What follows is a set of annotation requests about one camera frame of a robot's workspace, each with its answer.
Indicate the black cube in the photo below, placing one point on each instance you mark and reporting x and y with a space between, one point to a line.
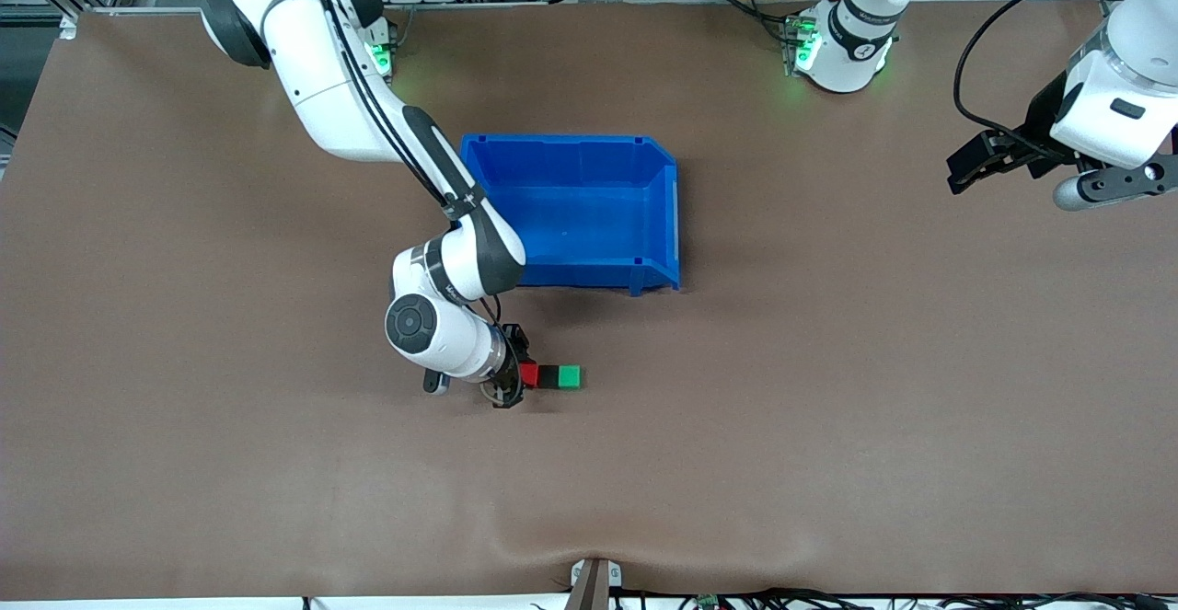
549 377

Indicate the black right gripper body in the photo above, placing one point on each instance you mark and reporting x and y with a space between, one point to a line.
511 373

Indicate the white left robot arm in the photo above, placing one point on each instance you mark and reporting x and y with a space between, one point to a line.
1141 49

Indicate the brown table mat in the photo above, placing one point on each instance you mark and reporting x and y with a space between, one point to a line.
589 481

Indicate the blue plastic bin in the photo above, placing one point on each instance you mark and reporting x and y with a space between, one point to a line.
589 214

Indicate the small green connector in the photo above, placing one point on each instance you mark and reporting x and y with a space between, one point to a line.
707 601

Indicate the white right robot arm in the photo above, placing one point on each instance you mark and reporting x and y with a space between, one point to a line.
322 86

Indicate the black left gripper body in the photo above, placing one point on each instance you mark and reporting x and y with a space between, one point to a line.
1044 120

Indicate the green cube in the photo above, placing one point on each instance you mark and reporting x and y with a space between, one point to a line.
571 377

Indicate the metal table edge bracket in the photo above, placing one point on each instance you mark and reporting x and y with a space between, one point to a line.
594 582

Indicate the red cube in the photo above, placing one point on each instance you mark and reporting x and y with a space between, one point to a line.
529 375

